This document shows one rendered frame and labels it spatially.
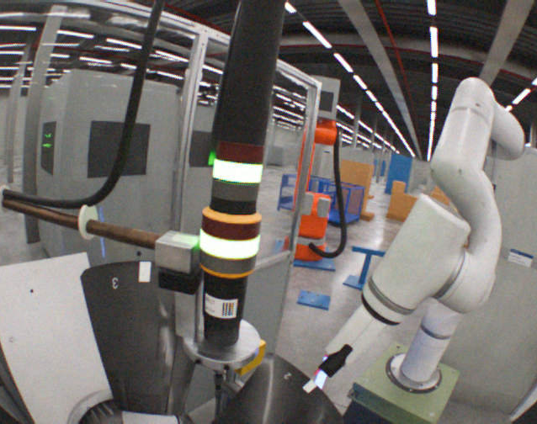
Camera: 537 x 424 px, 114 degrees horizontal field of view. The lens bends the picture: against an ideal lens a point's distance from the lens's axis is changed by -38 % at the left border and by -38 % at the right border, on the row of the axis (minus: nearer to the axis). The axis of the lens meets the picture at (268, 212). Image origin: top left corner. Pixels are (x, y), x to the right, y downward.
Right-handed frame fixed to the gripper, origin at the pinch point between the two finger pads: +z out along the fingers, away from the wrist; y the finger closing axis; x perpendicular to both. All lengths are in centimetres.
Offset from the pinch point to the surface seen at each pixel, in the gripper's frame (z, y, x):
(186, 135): -11, -20, -81
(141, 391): 2.5, 27.7, -13.5
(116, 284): -3.4, 24.2, -28.1
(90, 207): -20.8, 30.4, -22.3
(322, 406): 10.1, 0.2, 5.0
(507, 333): 24, -157, 100
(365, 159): 52, -975, -347
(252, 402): 10.8, 10.1, -5.0
